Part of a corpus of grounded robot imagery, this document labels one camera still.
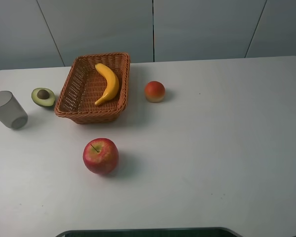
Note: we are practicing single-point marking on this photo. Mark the yellow banana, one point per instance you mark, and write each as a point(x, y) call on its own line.
point(112, 87)

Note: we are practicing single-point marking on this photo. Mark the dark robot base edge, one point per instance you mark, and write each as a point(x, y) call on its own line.
point(167, 232)

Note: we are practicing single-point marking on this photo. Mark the orange wicker basket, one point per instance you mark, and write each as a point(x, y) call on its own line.
point(85, 85)

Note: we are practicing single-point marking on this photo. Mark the round orange bread bun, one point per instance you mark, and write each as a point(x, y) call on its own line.
point(154, 91)

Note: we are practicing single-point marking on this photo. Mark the red apple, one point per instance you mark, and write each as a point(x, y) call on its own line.
point(101, 156)

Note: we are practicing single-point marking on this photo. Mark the halved avocado with pit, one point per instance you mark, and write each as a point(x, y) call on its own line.
point(43, 97)

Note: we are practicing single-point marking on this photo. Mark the grey translucent plastic cup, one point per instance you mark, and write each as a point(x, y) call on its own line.
point(12, 114)

